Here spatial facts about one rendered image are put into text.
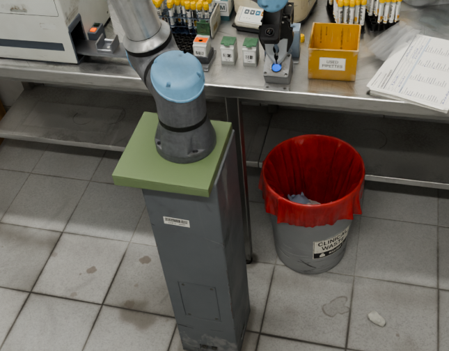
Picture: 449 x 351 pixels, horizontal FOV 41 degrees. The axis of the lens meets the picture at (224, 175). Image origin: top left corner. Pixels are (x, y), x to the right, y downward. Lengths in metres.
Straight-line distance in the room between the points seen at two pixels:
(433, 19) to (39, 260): 1.71
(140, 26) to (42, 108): 1.48
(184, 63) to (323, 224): 0.89
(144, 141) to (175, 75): 0.25
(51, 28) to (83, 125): 0.86
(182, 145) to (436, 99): 0.67
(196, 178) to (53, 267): 1.21
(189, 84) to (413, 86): 0.65
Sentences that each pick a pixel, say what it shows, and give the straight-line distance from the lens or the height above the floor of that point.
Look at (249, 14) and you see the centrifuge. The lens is 1.91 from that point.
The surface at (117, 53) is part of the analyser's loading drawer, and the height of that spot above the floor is 0.92.
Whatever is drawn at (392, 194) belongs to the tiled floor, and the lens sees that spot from 2.61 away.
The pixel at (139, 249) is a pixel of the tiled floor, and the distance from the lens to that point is 2.45.
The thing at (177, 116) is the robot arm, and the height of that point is 1.04.
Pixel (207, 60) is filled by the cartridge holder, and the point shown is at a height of 0.90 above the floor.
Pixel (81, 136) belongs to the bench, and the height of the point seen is 0.27.
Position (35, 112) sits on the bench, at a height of 0.27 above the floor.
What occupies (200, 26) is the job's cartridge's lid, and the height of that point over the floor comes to 0.98.
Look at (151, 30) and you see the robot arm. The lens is 1.40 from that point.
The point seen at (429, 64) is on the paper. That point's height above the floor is 0.89.
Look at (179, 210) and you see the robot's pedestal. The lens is 1.53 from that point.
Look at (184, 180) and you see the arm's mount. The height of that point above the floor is 0.90.
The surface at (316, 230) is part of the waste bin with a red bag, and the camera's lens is 2.06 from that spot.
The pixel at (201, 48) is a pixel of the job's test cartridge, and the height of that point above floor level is 0.94.
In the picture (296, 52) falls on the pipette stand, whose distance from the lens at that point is 1.77.
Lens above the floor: 1.90
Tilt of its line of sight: 46 degrees down
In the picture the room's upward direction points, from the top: 6 degrees counter-clockwise
